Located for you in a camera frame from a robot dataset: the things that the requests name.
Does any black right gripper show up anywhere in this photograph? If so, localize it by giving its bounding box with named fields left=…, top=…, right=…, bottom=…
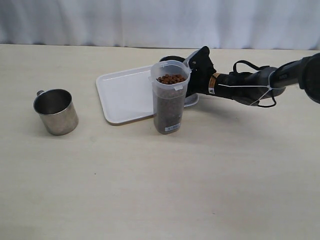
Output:
left=183, top=46, right=217, bottom=97

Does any steel mug with kibble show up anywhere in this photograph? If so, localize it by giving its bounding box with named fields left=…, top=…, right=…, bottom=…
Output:
left=159, top=55, right=185, bottom=63

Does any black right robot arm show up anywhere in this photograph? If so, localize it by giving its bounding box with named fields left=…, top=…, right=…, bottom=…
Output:
left=184, top=46, right=320, bottom=107

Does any clear plastic tall container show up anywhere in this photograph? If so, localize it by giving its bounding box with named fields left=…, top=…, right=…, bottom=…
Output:
left=149, top=60, right=191, bottom=135

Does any white curtain backdrop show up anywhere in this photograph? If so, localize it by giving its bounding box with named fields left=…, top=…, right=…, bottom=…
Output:
left=0, top=0, right=320, bottom=50

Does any white plastic tray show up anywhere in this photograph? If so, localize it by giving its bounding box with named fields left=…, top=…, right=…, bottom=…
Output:
left=96, top=65, right=199, bottom=125

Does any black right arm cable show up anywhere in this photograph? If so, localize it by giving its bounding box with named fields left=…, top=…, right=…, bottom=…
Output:
left=232, top=59, right=278, bottom=109

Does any white cable tie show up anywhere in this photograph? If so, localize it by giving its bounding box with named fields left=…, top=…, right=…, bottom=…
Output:
left=214, top=73, right=277, bottom=108

